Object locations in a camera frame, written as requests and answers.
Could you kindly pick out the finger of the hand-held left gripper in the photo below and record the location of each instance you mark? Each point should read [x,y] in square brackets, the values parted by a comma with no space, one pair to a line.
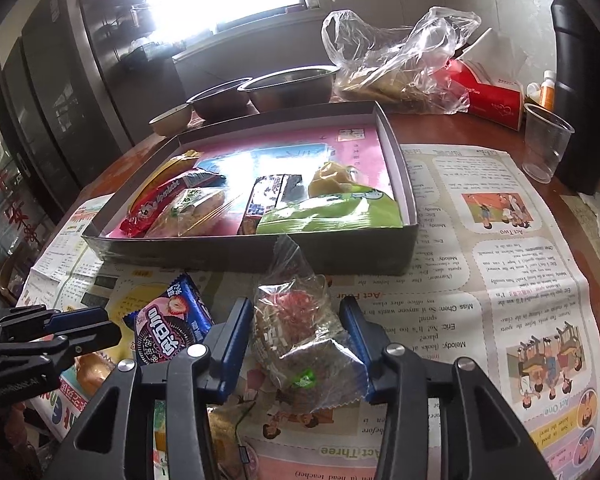
[75,320]
[90,337]

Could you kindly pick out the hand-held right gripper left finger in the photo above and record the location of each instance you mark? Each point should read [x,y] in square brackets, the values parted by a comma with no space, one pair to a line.
[232,360]

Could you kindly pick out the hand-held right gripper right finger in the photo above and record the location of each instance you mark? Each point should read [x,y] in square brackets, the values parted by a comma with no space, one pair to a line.
[351,321]

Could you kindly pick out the clear round cracker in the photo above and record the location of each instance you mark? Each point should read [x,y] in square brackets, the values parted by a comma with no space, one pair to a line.
[300,320]

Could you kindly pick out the grey cardboard box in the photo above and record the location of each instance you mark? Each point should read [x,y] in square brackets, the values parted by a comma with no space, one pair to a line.
[330,255]

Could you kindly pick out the blue cookie packet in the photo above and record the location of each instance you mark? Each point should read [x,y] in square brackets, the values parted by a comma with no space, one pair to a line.
[167,325]

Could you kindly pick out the green snack packet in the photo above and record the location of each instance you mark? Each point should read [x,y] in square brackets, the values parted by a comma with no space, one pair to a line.
[330,215]

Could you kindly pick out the red snack packet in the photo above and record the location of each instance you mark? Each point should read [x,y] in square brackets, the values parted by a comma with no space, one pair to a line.
[150,205]

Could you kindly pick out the yellow pastry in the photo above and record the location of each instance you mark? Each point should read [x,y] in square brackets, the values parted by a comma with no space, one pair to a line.
[327,180]

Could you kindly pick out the brown chocolate bar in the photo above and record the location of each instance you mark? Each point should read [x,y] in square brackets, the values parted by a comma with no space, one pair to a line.
[267,200]

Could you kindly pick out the light green printed packet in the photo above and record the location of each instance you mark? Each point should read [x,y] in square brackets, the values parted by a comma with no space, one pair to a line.
[370,192]

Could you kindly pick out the clear biscuit packet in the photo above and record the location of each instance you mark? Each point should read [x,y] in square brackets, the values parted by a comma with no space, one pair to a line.
[190,212]

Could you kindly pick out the printed newspaper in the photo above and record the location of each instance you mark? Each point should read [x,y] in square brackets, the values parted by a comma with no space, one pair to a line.
[505,270]

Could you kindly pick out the yellow candy packet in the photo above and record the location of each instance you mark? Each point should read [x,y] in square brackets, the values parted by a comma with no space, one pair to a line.
[167,172]

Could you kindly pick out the dark refrigerator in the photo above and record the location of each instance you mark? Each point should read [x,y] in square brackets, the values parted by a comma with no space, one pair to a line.
[55,100]

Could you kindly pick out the small ceramic bowl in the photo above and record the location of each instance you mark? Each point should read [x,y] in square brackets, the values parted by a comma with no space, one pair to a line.
[172,121]

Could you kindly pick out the large steel bowl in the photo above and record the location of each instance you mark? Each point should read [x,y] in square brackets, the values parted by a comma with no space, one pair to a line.
[290,90]

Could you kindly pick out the clear plastic bag of pastries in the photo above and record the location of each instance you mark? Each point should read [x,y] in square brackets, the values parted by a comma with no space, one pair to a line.
[395,80]

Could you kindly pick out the medium steel bowl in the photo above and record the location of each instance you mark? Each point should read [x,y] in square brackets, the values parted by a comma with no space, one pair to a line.
[220,102]

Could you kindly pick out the clear plastic cup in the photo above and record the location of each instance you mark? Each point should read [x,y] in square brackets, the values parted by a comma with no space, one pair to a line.
[545,150]

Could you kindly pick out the red tissue box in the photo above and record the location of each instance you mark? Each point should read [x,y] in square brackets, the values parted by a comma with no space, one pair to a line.
[485,95]

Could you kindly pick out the orange medicine bottle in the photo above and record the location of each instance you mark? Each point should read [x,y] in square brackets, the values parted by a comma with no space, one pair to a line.
[547,92]

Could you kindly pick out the black thermos bottle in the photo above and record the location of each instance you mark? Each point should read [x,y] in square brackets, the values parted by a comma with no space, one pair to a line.
[585,110]

